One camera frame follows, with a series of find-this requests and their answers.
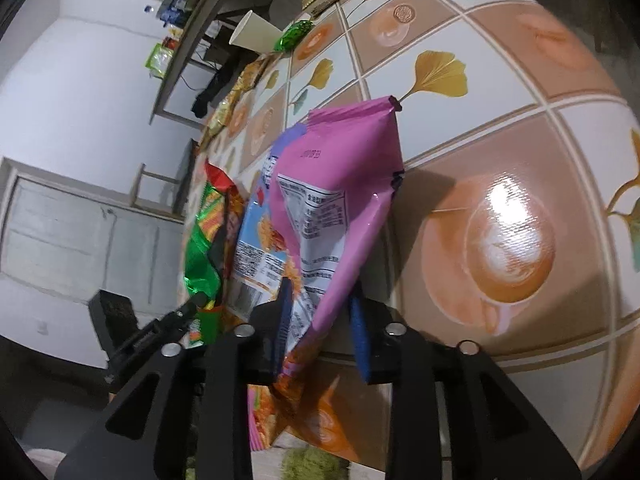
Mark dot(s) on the blue label drink bottles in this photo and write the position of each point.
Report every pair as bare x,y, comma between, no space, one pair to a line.
170,12

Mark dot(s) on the grey side table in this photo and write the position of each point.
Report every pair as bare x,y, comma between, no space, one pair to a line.
195,35

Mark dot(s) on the ginkgo patterned tablecloth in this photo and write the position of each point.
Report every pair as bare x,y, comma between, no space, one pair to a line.
500,110

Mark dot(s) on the small green shiny packet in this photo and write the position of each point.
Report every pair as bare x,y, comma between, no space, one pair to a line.
294,35

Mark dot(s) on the wooden chair with black seat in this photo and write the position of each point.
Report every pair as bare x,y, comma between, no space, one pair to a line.
150,176

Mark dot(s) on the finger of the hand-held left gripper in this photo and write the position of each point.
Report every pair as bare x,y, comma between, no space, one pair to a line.
165,327

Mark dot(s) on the white paper cup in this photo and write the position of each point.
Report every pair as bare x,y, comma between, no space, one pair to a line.
255,32

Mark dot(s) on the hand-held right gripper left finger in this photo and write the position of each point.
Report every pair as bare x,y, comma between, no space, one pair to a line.
285,310

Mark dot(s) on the pink snack bag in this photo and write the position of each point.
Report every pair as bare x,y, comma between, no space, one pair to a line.
345,160

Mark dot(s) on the black cloth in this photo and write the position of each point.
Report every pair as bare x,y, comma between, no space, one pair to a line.
215,87

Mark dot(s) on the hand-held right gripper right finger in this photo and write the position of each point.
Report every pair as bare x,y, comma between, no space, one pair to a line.
361,345

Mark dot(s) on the orange snack bag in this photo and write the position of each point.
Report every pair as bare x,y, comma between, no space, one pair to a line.
252,75

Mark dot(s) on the yellow snack packet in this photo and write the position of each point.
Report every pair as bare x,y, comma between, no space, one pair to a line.
222,112

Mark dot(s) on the green snack bag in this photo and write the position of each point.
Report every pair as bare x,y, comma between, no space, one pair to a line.
205,240

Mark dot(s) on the green snack packet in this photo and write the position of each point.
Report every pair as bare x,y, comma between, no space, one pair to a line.
160,59

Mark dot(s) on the grey panelled door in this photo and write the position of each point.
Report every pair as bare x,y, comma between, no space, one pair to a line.
75,240

